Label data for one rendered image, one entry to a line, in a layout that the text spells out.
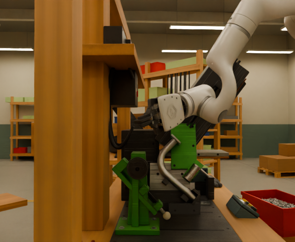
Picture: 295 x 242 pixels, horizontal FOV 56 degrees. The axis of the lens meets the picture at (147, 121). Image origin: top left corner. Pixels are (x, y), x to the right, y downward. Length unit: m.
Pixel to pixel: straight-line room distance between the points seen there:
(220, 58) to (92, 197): 0.66
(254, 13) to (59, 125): 0.68
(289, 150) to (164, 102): 7.24
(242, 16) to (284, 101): 10.80
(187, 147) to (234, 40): 0.54
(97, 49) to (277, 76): 10.93
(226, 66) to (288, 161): 6.61
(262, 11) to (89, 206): 0.88
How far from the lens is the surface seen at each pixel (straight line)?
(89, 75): 1.06
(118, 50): 0.97
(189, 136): 1.29
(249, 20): 0.98
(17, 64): 11.35
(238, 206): 1.23
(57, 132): 0.67
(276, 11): 1.00
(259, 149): 11.32
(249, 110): 11.14
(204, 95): 0.92
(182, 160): 1.27
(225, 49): 0.94
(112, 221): 1.20
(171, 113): 0.82
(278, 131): 11.61
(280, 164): 7.34
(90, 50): 0.98
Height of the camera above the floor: 1.27
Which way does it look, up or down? 1 degrees up
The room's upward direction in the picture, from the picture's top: straight up
